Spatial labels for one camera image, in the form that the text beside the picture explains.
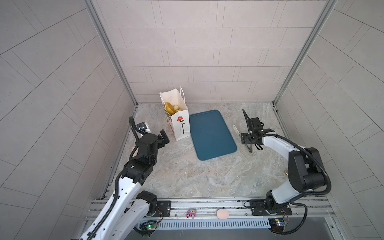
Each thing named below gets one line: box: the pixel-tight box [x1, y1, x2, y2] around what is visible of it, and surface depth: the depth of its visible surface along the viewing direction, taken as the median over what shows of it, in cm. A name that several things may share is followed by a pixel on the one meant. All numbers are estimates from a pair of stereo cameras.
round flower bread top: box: [173, 105, 183, 112], surface depth 100 cm
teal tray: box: [189, 109, 238, 161], surface depth 103 cm
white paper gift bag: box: [159, 86, 191, 142], surface depth 90 cm
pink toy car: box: [186, 209, 197, 219], surface depth 69 cm
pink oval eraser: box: [216, 209, 229, 220], surface depth 70 cm
